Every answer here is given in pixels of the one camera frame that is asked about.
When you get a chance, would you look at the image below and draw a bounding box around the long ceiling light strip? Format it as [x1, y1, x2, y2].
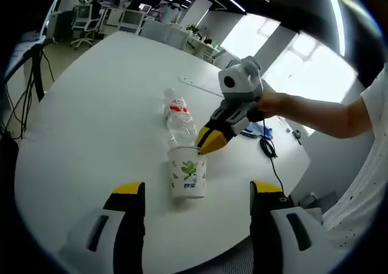
[323, 0, 346, 56]

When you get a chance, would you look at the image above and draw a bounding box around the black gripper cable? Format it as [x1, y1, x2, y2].
[259, 118, 286, 198]

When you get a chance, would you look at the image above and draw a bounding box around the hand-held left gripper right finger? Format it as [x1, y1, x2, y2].
[249, 179, 337, 274]

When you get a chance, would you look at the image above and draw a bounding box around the blue clear plastic bag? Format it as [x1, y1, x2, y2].
[242, 122, 273, 139]

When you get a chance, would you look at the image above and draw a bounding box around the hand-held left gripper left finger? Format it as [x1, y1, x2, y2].
[59, 181, 146, 274]

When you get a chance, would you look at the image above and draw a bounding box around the clear plastic water bottle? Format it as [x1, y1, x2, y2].
[163, 88, 198, 149]

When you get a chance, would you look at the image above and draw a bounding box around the printed white paper cup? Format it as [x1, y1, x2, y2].
[167, 145, 209, 199]

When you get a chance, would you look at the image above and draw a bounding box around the white tabletop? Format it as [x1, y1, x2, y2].
[13, 30, 312, 274]

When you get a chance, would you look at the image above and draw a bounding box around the bright window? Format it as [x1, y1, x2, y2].
[263, 33, 358, 105]
[221, 22, 281, 70]

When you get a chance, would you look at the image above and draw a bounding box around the white table socket strip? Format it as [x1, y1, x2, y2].
[178, 75, 225, 98]

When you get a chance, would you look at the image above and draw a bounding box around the white side cabinet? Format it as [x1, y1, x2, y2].
[184, 33, 225, 62]

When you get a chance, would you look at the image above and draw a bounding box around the person's right hand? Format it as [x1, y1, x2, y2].
[256, 92, 300, 121]

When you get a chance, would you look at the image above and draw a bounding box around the grey chair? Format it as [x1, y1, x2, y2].
[141, 22, 169, 43]
[298, 191, 338, 216]
[166, 28, 190, 49]

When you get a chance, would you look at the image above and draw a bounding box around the white office chair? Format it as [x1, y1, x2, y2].
[69, 4, 101, 49]

